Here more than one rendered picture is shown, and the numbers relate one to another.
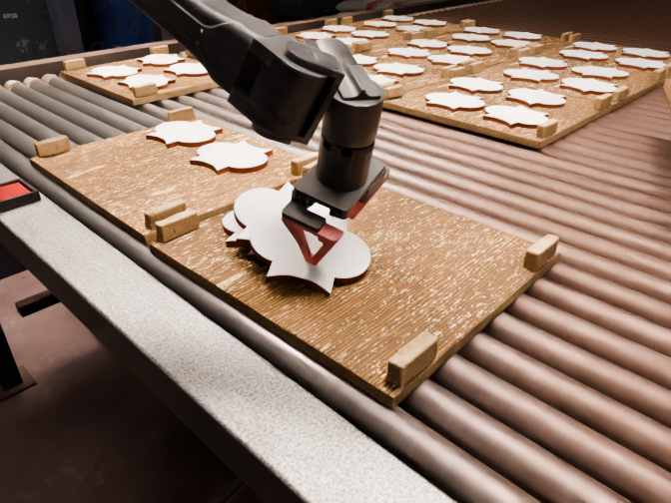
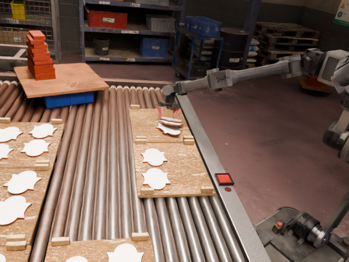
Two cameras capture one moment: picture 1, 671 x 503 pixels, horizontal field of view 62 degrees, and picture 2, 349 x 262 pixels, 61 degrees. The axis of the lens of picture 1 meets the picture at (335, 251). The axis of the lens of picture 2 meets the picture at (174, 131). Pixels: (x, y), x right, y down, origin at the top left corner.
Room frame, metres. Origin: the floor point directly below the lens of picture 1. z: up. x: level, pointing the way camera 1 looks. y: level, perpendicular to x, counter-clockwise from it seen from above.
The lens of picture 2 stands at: (1.95, 0.90, 1.81)
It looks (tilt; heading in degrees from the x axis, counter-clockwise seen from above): 30 degrees down; 211
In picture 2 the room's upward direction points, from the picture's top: 8 degrees clockwise
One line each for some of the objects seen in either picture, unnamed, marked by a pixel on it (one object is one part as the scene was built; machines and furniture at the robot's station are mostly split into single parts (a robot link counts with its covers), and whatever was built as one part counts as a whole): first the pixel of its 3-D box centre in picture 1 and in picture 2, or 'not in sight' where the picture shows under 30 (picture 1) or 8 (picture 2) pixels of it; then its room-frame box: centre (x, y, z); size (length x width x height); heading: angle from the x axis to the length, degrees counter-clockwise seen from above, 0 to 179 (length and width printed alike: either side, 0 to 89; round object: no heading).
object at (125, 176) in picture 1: (176, 166); (170, 167); (0.93, 0.28, 0.93); 0.41 x 0.35 x 0.02; 45
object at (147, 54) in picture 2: not in sight; (153, 44); (-2.72, -2.70, 0.32); 0.50 x 0.41 x 0.37; 140
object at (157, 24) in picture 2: not in sight; (159, 23); (-2.75, -2.62, 0.76); 0.50 x 0.36 x 0.24; 149
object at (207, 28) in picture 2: not in sight; (202, 26); (-2.40, -1.51, 0.96); 0.50 x 0.38 x 0.21; 68
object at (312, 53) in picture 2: not in sight; (306, 63); (0.36, 0.64, 1.45); 0.09 x 0.08 x 0.12; 73
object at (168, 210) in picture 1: (166, 215); (188, 142); (0.70, 0.24, 0.95); 0.06 x 0.02 x 0.03; 135
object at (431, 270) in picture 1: (351, 251); (159, 124); (0.63, -0.02, 0.93); 0.41 x 0.35 x 0.02; 47
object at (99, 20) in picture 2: not in sight; (106, 17); (-1.98, -3.23, 0.78); 0.66 x 0.45 x 0.28; 143
